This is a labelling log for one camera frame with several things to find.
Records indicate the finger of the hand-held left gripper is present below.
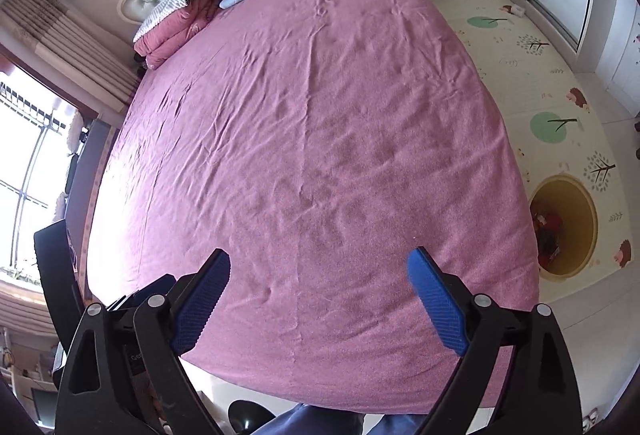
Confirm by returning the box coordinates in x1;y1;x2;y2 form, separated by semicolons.
105;274;177;316

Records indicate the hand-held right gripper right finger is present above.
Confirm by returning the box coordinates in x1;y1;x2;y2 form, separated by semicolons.
406;246;583;435

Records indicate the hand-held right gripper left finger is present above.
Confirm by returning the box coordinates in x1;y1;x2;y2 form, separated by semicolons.
54;247;232;435

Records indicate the red cloth bag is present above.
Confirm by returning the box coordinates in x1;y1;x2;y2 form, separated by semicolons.
532;210;566;246

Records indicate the yellow trash bin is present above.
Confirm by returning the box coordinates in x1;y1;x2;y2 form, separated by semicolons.
528;175;599;277

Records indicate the dark window bench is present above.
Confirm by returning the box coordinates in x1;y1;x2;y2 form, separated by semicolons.
60;120;118;236

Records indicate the window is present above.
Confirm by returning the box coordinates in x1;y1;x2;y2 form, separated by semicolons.
0;65;83;286

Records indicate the black round object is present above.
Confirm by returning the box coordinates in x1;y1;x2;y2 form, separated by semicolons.
227;400;276;435

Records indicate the beige curtain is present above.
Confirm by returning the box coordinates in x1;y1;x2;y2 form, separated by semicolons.
0;0;143;113

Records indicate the cream printed play mat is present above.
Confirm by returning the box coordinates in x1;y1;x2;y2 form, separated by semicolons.
427;0;633;278

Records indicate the folded pink quilt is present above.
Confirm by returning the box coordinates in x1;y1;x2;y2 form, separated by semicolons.
132;0;223;70

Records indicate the striped pillow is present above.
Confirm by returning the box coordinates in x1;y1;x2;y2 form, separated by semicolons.
132;0;207;40

